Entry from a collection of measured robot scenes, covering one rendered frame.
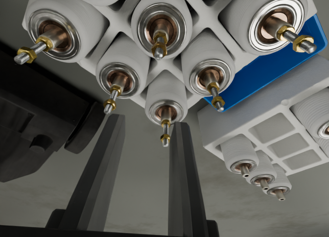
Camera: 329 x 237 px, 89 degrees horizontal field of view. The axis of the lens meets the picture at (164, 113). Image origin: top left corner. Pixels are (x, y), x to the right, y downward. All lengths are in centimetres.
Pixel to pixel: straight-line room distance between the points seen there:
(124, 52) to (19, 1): 40
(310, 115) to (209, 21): 33
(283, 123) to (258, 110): 13
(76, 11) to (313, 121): 53
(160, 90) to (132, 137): 51
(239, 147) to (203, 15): 37
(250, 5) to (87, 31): 25
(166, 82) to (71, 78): 41
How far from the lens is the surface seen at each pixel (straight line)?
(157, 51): 20
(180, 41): 29
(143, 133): 81
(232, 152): 55
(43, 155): 80
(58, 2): 33
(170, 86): 36
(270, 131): 65
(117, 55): 32
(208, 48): 32
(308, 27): 57
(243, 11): 31
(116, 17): 37
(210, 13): 36
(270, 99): 55
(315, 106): 53
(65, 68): 69
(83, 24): 32
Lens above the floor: 53
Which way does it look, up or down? 48 degrees down
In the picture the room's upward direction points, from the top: 178 degrees counter-clockwise
